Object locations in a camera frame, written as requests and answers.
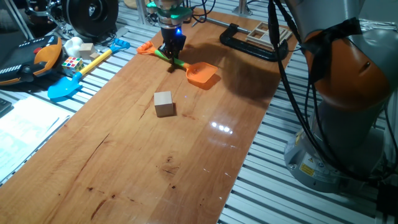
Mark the small wooden block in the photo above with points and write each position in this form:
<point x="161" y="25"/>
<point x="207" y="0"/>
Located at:
<point x="87" y="50"/>

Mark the black orange teach pendant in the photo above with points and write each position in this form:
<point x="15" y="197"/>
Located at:
<point x="28" y="59"/>

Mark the white rounded object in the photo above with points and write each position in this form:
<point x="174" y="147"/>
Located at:
<point x="73" y="46"/>

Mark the colourful Rubik's cube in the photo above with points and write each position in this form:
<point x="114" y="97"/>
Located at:
<point x="73" y="66"/>

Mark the tiny wooden block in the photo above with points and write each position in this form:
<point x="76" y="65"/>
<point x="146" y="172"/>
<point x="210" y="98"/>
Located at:
<point x="94" y="56"/>

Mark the black C-clamp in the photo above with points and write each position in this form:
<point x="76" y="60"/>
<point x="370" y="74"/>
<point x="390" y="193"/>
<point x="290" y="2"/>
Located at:
<point x="245" y="48"/>

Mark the black computer keyboard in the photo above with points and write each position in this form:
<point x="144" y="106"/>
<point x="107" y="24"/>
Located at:
<point x="3" y="107"/>

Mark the large brown wooden board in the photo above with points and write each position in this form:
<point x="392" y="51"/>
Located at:
<point x="140" y="155"/>

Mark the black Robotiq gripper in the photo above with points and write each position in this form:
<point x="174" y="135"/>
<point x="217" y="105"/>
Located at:
<point x="172" y="37"/>

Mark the white paper sheets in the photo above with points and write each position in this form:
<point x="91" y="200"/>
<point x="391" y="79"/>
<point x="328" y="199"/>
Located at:
<point x="28" y="133"/>

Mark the upright aluminium post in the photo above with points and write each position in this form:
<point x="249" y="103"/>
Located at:
<point x="242" y="7"/>

